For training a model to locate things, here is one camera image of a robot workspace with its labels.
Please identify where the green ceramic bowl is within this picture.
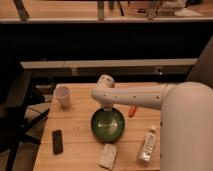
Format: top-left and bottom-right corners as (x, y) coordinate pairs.
(91, 108), (125, 143)

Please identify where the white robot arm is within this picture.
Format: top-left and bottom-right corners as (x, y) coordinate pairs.
(91, 75), (213, 171)

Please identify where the orange carrot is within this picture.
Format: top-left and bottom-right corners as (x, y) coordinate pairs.
(128, 106), (137, 117)

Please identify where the white folded cloth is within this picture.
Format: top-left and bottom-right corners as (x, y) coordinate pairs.
(99, 144), (117, 170)

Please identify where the white paper cup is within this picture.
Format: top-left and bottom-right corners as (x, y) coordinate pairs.
(54, 86), (70, 108)

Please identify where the clear plastic bottle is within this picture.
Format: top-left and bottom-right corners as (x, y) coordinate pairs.
(138, 126), (156, 165)

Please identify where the long wooden bench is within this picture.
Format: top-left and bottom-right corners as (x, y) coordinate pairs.
(22, 58), (197, 76)

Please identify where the black office chair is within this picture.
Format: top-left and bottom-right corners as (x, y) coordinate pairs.
(0, 71), (49, 171)

